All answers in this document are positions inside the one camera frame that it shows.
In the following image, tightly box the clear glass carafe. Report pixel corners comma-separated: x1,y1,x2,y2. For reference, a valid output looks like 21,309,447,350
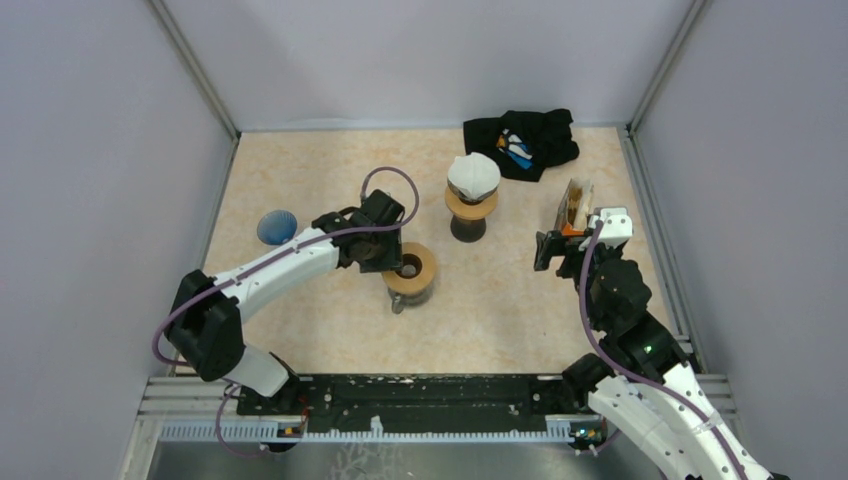
388,287,433,315

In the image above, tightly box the orange coffee filter pack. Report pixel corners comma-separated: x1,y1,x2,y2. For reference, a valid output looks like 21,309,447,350
554,178,594,235

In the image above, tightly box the black printed cloth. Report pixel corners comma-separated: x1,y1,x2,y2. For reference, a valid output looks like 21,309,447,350
463,109,580,183

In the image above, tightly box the clear ribbed glass dripper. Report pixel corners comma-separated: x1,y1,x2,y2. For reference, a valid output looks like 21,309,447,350
448,184,497,205

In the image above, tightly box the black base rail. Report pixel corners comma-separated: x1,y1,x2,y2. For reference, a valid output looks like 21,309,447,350
236,374,610,450

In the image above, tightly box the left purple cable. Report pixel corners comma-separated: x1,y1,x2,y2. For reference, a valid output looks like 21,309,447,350
150,166,422,458

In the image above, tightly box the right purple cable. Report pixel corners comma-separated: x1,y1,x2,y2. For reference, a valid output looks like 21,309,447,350
577,218,750,480

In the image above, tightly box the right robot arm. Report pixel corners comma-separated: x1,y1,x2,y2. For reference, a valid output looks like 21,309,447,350
534,228,779,479

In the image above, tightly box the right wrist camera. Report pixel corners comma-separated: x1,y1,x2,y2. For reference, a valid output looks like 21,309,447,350
579,206,634,250

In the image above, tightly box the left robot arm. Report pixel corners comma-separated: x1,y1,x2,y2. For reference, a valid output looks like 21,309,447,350
161,190,409,414

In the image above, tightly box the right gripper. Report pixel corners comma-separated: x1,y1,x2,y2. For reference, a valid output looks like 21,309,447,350
534,228,620,329

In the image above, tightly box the wooden dripper holder ring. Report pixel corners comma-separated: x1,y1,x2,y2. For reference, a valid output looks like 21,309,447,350
443,186,500,223

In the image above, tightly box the white paper coffee filter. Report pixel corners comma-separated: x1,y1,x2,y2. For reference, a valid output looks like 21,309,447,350
447,152,501,193

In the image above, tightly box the blue glass dripper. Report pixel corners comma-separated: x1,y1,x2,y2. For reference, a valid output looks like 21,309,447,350
256,209,298,246

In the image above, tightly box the purple cable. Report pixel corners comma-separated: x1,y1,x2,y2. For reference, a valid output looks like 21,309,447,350
150,166,422,458
577,218,750,480

